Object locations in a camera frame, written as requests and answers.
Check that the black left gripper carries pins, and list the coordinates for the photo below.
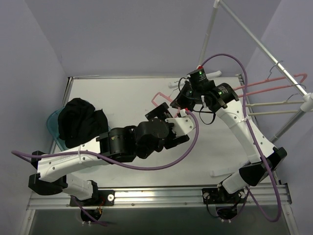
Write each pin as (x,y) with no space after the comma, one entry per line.
(169,128)

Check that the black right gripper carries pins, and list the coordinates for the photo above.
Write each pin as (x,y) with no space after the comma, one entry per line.
(182,98)

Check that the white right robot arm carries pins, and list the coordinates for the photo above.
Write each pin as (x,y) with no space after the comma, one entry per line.
(263,156)

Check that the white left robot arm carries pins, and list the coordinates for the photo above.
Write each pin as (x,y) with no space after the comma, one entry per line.
(122,144)

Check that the aluminium front rail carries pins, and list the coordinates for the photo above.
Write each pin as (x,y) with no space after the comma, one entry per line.
(168,197)

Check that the black pleated skirt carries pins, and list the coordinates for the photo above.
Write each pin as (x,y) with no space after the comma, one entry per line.
(79,122)

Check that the pink hanger with black skirt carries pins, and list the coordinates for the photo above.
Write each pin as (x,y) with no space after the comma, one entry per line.
(173,86)

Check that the teal plastic bin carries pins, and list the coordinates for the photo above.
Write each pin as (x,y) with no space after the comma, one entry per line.
(53,128)

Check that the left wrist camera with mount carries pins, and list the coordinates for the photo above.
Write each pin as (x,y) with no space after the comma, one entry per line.
(181,125)

